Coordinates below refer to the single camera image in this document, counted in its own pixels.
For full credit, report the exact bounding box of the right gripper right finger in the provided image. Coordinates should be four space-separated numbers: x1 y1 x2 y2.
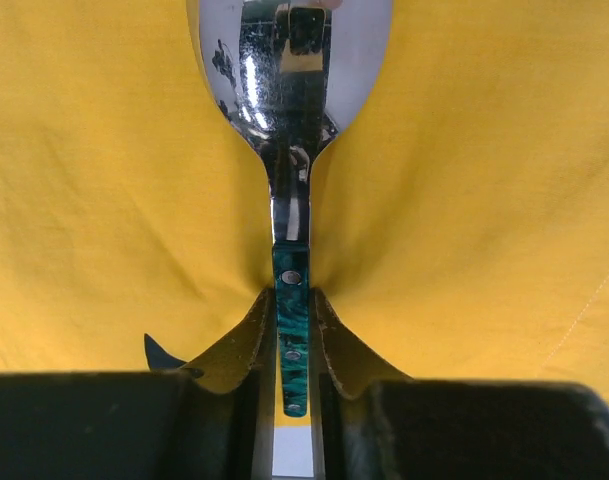
311 289 609 479

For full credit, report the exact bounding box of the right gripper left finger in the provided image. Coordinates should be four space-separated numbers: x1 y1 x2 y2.
0 289 275 479

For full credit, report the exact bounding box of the yellow cartoon placemat cloth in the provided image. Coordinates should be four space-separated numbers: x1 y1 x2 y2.
0 1 609 401

